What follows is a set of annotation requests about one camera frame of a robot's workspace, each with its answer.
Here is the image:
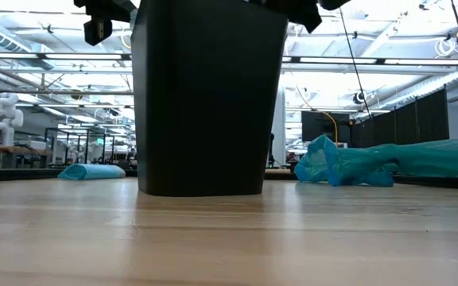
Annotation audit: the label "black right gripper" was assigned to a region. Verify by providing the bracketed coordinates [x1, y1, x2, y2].
[287, 0, 352, 35]

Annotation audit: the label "black plastic trash bin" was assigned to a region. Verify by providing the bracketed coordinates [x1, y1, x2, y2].
[130, 0, 289, 198]

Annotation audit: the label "teal plastic trash bag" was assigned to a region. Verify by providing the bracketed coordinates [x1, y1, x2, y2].
[294, 133, 458, 187]

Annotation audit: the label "blue trash bag roll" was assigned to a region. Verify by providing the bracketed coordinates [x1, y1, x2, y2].
[56, 163, 126, 181]

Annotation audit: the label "black monitor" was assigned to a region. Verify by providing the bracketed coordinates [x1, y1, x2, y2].
[301, 110, 351, 144]

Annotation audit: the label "black partition screens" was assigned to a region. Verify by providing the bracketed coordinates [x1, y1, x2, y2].
[350, 85, 451, 149]

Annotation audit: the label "wooden workbench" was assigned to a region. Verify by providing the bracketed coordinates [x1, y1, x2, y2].
[0, 143, 55, 170]

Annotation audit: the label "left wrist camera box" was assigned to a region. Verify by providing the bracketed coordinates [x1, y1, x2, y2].
[83, 17, 114, 47]

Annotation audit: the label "long ceiling light rail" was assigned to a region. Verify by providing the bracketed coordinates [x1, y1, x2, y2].
[0, 51, 458, 67]

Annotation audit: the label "yellow hanging cable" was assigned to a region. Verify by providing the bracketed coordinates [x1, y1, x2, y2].
[294, 85, 340, 145]

